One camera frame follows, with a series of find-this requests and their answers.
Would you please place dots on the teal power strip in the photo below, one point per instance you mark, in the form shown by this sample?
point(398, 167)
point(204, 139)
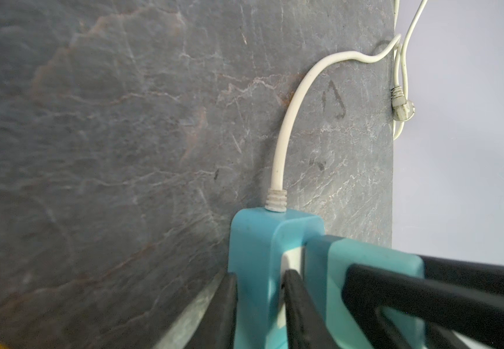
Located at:
point(263, 246)

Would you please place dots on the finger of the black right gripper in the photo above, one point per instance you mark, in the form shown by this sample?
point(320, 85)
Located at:
point(480, 276)
point(444, 301)

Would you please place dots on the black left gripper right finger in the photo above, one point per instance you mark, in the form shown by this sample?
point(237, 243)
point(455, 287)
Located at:
point(305, 327)

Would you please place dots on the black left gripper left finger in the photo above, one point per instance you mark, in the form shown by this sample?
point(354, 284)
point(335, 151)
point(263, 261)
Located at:
point(218, 325)

